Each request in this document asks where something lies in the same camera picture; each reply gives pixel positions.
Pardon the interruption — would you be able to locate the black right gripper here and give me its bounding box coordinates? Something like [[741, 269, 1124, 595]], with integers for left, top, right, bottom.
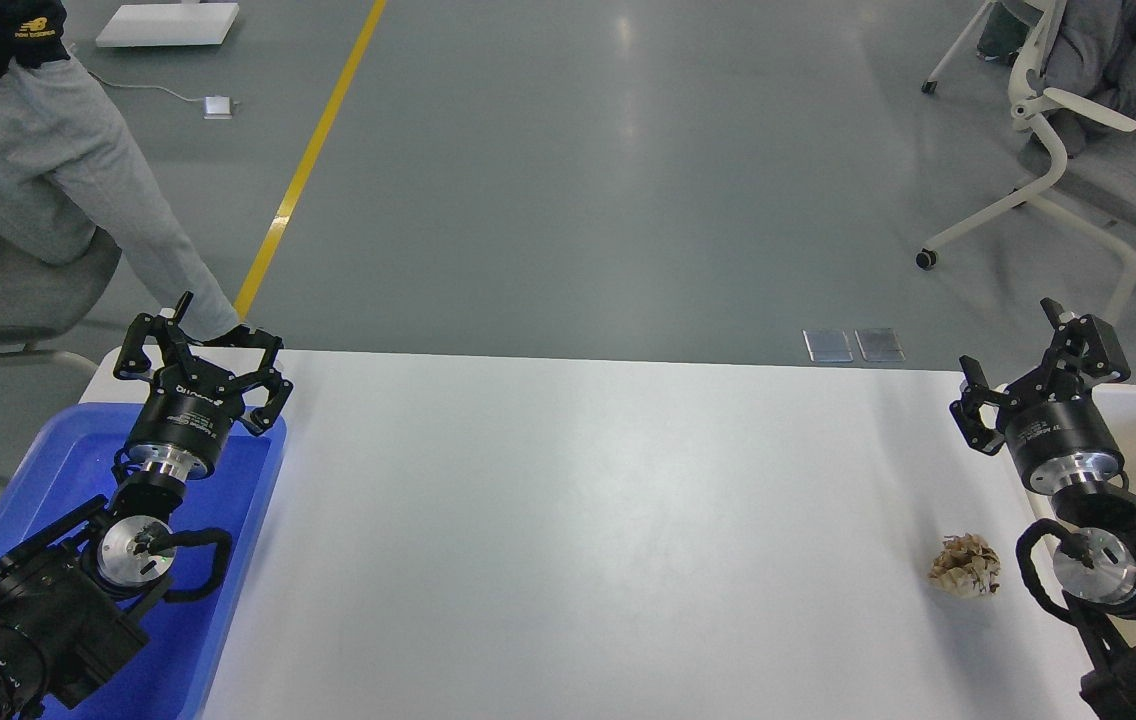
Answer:
[[949, 299, 1131, 493]]

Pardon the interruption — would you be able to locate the white floor cable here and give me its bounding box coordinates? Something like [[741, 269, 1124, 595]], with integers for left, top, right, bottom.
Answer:
[[68, 42, 207, 106]]

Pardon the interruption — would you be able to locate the left metal floor plate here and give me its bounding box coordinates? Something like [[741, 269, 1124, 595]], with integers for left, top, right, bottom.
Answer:
[[804, 328, 853, 365]]

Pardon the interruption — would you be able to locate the person in grey sweatpants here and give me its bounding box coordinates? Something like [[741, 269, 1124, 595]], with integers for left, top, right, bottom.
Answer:
[[0, 1, 251, 346]]

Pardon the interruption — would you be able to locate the right metal floor plate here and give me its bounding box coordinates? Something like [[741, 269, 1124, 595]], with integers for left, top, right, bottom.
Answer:
[[853, 328, 905, 363]]

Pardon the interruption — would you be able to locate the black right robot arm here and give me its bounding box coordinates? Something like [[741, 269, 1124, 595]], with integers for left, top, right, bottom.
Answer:
[[949, 299, 1136, 719]]

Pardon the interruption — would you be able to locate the brown paper ball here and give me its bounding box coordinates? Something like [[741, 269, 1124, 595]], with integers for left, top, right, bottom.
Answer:
[[926, 533, 1002, 600]]

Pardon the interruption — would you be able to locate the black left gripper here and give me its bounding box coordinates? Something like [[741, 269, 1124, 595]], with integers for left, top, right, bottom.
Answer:
[[112, 291, 294, 478]]

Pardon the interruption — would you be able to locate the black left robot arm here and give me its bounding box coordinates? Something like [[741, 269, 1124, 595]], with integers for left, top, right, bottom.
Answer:
[[0, 293, 293, 719]]

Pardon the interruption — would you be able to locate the white flat board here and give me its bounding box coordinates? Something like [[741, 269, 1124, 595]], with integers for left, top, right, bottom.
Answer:
[[94, 1, 240, 47]]

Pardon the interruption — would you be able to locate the grey jacket on chair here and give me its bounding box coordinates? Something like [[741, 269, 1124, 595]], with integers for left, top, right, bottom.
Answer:
[[978, 1, 1136, 158]]

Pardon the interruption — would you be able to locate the metal floor plate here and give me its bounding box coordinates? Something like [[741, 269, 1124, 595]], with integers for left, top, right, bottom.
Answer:
[[853, 328, 905, 363], [804, 328, 853, 365]]

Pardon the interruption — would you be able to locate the blue plastic tray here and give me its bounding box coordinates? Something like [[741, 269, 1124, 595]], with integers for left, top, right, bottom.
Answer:
[[0, 402, 289, 720]]

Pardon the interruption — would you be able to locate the small white floor box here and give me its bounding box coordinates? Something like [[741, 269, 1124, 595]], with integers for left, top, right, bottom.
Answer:
[[202, 95, 235, 120]]

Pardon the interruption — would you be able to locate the grey chair at left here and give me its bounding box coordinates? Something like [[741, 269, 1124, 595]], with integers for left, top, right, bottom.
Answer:
[[0, 229, 122, 377]]

